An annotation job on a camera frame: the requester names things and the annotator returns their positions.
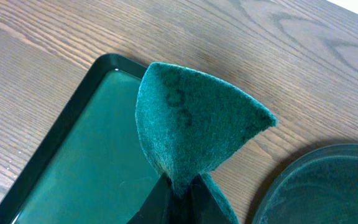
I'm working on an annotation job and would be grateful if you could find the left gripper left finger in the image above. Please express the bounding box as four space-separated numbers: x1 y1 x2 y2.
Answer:
127 173 173 224

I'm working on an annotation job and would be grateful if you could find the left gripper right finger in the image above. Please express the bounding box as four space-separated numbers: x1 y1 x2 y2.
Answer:
190 175 231 224

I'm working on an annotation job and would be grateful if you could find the green yellow sponge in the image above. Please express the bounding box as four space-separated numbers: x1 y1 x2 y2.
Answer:
135 62 277 223

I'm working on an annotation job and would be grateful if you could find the black rectangular tray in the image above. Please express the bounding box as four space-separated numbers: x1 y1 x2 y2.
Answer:
0 54 158 223

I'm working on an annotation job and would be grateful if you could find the black round tray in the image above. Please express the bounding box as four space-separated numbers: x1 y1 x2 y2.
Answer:
252 144 358 223

